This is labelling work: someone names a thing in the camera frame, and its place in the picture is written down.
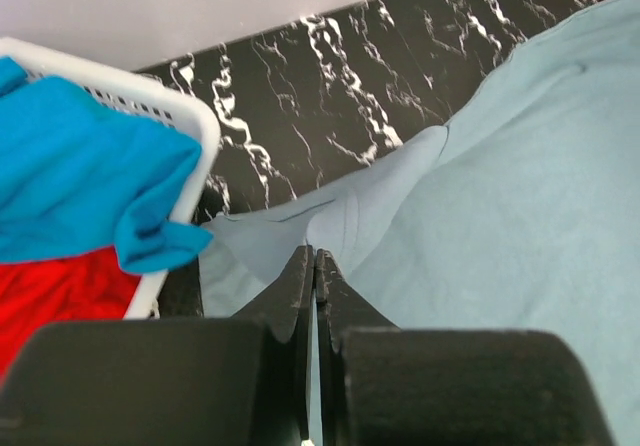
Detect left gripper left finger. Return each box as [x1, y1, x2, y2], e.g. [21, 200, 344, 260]
[1, 247, 314, 445]

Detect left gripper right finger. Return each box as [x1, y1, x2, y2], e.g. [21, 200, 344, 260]
[314, 250, 613, 445]

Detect grey blue t shirt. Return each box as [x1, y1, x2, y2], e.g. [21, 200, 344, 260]
[199, 0, 639, 445]

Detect red t shirt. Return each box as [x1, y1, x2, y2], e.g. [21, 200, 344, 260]
[1, 248, 140, 376]

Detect black marble pattern mat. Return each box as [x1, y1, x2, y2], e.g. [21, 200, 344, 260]
[130, 0, 616, 317]

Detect white plastic laundry basket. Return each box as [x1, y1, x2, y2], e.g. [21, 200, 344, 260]
[1, 37, 221, 319]

